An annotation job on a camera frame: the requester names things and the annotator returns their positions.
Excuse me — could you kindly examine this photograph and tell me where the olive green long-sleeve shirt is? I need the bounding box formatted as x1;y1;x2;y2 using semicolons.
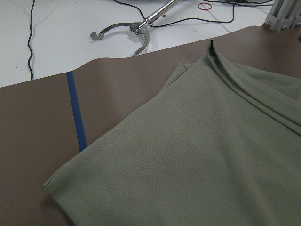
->
44;42;301;226

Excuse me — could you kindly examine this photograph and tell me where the red rubber band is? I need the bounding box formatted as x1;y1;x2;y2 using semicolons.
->
198;2;212;11

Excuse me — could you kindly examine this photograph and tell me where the black desk cable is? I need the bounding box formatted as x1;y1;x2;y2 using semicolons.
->
27;0;36;80

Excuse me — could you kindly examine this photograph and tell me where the grey aluminium frame post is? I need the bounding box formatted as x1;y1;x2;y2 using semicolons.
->
264;0;301;32

